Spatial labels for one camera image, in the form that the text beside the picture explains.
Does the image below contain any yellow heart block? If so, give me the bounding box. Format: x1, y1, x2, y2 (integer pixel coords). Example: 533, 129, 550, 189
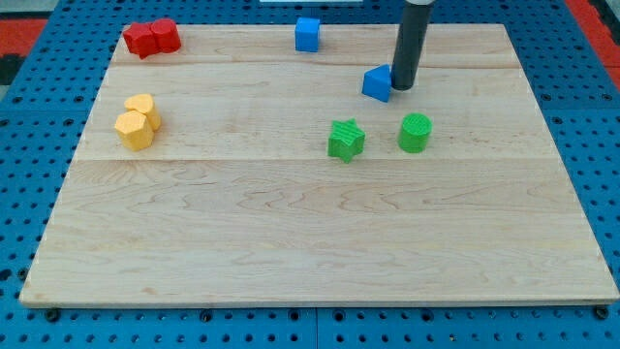
124, 93, 162, 131

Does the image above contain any green cylinder block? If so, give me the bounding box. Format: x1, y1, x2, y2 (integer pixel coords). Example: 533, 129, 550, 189
397, 113, 432, 153

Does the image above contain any light wooden board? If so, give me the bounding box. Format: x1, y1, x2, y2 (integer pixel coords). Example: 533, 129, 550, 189
20, 24, 619, 308

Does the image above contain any blue cube block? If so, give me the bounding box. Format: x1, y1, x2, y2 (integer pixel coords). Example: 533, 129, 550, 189
294, 17, 321, 52

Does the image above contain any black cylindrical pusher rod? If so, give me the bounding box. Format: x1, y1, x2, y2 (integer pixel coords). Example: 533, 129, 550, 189
391, 0, 435, 91

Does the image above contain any red star-shaped block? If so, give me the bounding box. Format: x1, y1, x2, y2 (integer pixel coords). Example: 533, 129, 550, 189
122, 22, 160, 59

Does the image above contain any green star block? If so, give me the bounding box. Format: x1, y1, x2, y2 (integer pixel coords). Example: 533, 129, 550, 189
327, 118, 365, 163

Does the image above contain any red cylinder block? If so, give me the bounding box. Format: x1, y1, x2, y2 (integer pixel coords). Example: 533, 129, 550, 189
150, 17, 181, 53

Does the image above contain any blue triangle block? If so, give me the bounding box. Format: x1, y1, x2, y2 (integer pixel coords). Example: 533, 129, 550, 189
361, 64, 391, 103

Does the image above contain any yellow hexagon block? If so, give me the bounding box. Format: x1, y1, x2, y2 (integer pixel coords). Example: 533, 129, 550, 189
114, 111, 154, 151

